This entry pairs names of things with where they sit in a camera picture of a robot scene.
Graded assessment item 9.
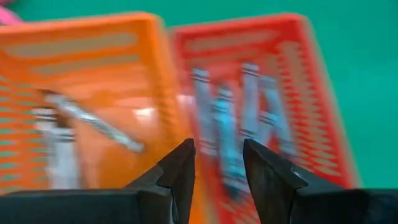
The red plastic basket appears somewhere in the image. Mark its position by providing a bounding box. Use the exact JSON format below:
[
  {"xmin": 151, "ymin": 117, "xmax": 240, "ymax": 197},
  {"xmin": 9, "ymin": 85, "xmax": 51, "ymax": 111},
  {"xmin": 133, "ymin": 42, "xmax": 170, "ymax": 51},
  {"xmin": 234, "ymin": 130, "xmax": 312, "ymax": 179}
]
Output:
[{"xmin": 170, "ymin": 12, "xmax": 361, "ymax": 224}]

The orange plastic basket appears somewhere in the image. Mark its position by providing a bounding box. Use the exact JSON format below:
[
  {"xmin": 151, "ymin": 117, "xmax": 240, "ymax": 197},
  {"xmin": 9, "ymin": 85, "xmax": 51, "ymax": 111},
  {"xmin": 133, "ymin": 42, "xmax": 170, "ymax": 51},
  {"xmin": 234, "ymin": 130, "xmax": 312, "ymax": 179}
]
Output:
[{"xmin": 0, "ymin": 11, "xmax": 208, "ymax": 224}]

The pink foam piece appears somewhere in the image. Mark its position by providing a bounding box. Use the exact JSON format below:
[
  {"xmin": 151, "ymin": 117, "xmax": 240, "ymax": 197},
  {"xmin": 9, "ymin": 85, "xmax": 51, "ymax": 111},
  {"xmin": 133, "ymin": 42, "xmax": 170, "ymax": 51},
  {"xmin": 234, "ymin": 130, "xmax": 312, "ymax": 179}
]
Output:
[{"xmin": 0, "ymin": 0, "xmax": 24, "ymax": 27}]

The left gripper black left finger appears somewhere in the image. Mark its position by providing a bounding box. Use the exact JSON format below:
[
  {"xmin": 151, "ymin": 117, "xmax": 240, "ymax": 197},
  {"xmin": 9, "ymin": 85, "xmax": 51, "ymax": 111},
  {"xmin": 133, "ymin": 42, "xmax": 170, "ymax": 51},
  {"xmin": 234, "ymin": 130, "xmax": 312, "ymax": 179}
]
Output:
[{"xmin": 123, "ymin": 138, "xmax": 197, "ymax": 224}]

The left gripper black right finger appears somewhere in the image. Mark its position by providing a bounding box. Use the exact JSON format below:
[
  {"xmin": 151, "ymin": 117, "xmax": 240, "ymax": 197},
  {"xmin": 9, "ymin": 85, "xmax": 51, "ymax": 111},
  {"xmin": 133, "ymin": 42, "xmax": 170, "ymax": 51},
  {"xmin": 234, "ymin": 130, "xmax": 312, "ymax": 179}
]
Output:
[{"xmin": 243, "ymin": 138, "xmax": 358, "ymax": 224}]

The grey crayon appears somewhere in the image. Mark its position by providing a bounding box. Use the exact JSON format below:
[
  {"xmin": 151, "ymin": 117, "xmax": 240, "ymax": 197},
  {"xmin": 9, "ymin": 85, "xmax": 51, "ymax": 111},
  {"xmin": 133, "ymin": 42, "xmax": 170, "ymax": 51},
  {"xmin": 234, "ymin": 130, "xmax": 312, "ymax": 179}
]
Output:
[
  {"xmin": 45, "ymin": 91, "xmax": 146, "ymax": 153},
  {"xmin": 32, "ymin": 107, "xmax": 81, "ymax": 190}
]

